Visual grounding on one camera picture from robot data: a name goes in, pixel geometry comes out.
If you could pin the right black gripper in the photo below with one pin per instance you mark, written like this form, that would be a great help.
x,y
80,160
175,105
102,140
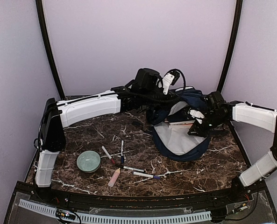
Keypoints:
x,y
196,127

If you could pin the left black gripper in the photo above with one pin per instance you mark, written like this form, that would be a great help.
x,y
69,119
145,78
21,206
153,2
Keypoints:
x,y
173,97

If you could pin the orange treehouse paperback book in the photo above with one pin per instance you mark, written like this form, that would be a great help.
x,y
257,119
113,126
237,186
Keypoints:
x,y
178,124

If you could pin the dark blue hardcover book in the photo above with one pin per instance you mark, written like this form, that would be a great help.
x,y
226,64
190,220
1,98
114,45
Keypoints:
x,y
178,117

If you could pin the navy blue student backpack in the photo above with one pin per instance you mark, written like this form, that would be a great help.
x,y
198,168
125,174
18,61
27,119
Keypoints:
x,y
175,143

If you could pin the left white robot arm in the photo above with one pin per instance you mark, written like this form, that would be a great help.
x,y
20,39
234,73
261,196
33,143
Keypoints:
x,y
60,114

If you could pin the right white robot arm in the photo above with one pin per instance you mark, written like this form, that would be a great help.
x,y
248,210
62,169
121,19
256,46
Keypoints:
x,y
261,117

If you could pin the blue capped white marker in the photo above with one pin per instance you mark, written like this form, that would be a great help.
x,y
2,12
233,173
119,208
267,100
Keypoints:
x,y
122,151

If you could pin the red capped white marker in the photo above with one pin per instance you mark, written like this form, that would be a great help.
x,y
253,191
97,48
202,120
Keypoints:
x,y
108,155

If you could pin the black capped white marker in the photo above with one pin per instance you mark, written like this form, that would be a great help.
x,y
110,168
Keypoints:
x,y
130,168

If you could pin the purple capped white marker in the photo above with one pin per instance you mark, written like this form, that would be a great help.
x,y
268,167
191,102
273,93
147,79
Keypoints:
x,y
146,175

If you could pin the near celadon green bowl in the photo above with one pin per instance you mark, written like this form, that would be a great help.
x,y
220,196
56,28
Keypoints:
x,y
88,161

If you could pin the pink pencil-shaped eraser tube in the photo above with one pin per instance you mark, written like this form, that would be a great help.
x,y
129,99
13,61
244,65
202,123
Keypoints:
x,y
114,177

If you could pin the small green circuit board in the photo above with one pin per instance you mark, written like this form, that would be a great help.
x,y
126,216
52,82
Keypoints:
x,y
65,215

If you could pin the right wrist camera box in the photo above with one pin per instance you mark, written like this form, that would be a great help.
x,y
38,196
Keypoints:
x,y
216,99

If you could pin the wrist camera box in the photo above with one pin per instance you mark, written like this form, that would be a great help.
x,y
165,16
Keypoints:
x,y
216,99
146,78

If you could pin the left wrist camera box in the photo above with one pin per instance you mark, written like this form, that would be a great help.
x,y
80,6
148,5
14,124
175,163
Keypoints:
x,y
146,78

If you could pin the right black frame post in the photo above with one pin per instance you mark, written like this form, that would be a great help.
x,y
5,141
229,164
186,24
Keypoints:
x,y
231,44

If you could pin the black frame post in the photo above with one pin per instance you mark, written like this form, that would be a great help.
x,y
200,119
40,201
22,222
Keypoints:
x,y
48,50
231,44

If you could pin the left black frame post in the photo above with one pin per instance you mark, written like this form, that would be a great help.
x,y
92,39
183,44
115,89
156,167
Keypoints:
x,y
48,50

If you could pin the white slotted cable duct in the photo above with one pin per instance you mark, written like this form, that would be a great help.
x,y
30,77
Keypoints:
x,y
86,218

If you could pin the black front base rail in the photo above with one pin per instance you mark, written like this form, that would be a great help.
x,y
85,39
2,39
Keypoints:
x,y
72,197

